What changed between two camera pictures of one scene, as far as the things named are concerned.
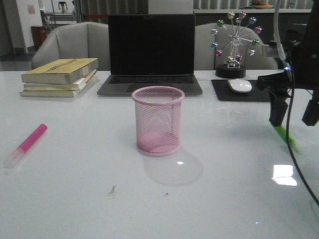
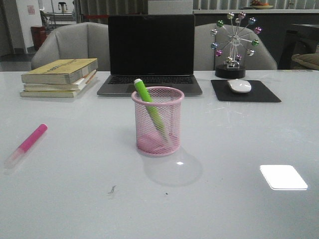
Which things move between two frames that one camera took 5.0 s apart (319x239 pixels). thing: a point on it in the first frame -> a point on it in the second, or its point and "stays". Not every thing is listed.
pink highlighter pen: (25, 145) stays
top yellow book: (61, 71) stays
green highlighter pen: (281, 132) -> (141, 86)
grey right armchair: (220, 44) stays
